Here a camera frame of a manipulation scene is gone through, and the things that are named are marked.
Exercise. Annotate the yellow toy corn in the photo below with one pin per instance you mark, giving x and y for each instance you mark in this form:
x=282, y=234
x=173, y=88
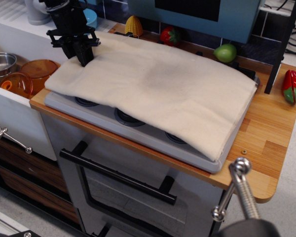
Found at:
x=133, y=26

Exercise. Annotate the red toy strawberry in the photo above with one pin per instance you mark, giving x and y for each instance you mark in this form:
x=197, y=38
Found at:
x=170, y=36

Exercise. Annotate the black middle stove knob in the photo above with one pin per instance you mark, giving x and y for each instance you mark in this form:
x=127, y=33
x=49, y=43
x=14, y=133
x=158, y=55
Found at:
x=126, y=119

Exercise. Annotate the white toy sink unit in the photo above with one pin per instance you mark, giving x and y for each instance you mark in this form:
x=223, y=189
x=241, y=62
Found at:
x=26, y=59

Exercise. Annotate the silver clamp screw right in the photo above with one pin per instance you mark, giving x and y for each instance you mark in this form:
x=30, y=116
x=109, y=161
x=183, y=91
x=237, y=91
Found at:
x=238, y=169

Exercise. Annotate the light blue plastic bowl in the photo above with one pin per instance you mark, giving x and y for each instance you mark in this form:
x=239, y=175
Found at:
x=91, y=18

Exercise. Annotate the blue toy microwave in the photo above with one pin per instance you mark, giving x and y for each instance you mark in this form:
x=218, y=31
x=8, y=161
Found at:
x=229, y=19

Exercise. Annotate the black left stove knob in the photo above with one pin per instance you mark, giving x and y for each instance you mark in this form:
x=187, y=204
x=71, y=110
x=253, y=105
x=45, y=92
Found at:
x=85, y=103

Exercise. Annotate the silver clamp screw left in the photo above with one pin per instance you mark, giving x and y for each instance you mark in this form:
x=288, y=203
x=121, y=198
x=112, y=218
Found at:
x=3, y=133

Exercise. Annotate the cream cloth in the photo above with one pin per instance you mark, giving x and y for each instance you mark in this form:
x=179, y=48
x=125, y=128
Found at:
x=192, y=97

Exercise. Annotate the orange plastic lid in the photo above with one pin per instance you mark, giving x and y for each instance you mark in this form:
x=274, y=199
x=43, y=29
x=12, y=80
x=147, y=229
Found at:
x=18, y=83

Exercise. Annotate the grey toy stove top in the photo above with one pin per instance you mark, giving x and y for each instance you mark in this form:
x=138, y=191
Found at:
x=147, y=135

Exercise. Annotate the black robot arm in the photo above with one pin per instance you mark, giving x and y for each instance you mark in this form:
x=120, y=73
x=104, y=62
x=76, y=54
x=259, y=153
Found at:
x=52, y=5

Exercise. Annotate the orange plastic pot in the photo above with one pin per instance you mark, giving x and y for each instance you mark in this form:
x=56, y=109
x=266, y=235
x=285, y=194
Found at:
x=39, y=71

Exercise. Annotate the black metal stand post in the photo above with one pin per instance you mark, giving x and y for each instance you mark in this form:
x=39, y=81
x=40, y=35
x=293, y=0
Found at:
x=280, y=55

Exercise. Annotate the red toy pepper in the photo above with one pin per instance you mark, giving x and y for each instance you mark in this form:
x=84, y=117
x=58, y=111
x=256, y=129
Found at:
x=289, y=86

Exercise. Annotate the silver metal pot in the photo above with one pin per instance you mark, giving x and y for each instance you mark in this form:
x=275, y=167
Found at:
x=8, y=64

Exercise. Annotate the black oven door handle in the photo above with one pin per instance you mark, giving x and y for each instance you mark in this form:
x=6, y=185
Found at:
x=162, y=193

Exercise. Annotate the black stove knob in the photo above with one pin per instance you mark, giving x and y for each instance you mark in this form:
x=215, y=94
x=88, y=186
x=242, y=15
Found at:
x=126, y=119
x=85, y=103

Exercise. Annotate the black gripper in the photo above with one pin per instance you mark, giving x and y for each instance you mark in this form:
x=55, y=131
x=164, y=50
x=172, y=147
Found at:
x=71, y=24

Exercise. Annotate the grey toy oven door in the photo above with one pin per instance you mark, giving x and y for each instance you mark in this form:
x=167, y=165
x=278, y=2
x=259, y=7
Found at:
x=102, y=201

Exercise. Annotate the silver clamp screw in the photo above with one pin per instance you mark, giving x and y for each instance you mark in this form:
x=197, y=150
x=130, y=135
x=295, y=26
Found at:
x=3, y=133
x=238, y=169

